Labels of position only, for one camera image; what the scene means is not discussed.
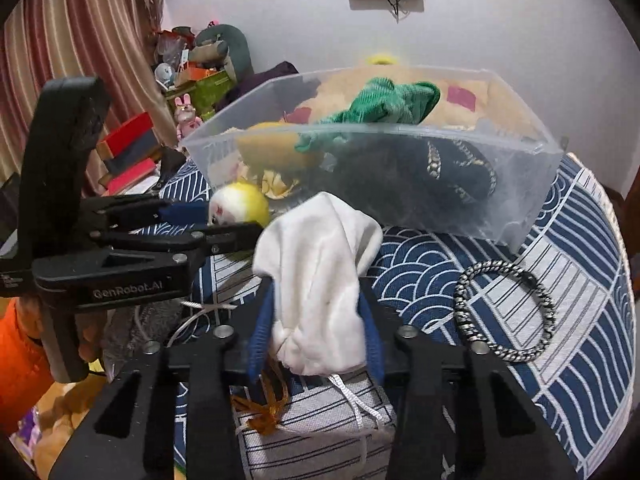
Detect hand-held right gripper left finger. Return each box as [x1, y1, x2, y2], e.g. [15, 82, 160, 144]
[47, 280, 281, 480]

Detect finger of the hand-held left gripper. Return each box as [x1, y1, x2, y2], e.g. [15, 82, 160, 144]
[87, 221, 266, 266]
[77, 194, 212, 233]

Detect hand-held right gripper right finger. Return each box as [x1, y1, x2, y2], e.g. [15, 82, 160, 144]
[357, 282, 581, 480]

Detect yellow-haired doll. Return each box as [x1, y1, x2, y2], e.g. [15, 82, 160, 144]
[207, 182, 273, 229]

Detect white drawstring pouch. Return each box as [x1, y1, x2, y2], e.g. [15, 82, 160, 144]
[252, 192, 383, 376]

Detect clear plastic storage bin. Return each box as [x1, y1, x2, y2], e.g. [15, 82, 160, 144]
[182, 66, 563, 252]

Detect person's left forearm orange sleeve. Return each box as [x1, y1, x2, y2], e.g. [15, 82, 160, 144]
[0, 299, 57, 436]

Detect person's left hand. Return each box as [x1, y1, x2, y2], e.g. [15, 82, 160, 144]
[75, 309, 109, 364]

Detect white ribbon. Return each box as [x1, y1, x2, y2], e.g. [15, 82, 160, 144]
[235, 372, 388, 443]

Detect red and grey boxes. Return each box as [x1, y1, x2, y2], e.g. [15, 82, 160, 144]
[97, 112, 163, 196]

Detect orange tassel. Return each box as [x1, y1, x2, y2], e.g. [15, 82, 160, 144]
[230, 360, 293, 436]

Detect pink bunny figure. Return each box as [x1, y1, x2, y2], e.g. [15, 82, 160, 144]
[174, 92, 203, 142]

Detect yellow plush toy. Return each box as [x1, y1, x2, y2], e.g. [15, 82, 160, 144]
[235, 121, 321, 177]

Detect green cardboard box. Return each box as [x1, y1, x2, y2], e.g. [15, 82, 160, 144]
[192, 72, 237, 117]

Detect pink striped curtain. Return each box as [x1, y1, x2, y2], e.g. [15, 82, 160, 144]
[0, 0, 167, 197]

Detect dark purple cloth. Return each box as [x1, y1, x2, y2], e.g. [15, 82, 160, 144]
[224, 61, 301, 111]

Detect dark green plush toy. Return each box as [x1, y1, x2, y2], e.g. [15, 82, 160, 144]
[194, 22, 249, 84]

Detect black cloth with gold trim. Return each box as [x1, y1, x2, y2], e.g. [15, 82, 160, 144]
[325, 135, 498, 223]

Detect blue wave-pattern tablecloth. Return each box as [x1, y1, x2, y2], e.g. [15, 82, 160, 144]
[160, 152, 632, 480]

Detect green knit cloth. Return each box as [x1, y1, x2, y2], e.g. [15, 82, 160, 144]
[295, 77, 442, 156]

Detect tan plush toy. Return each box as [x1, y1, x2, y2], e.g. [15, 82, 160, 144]
[27, 385, 103, 473]

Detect beige plush with red patches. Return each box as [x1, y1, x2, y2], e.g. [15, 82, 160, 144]
[292, 67, 503, 128]

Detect white cord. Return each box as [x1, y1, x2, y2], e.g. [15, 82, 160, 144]
[165, 300, 242, 348]

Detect grey drawstring bag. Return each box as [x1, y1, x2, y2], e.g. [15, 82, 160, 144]
[232, 372, 398, 480]

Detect silver braided bracelet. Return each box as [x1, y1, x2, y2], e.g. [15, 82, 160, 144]
[454, 260, 557, 363]

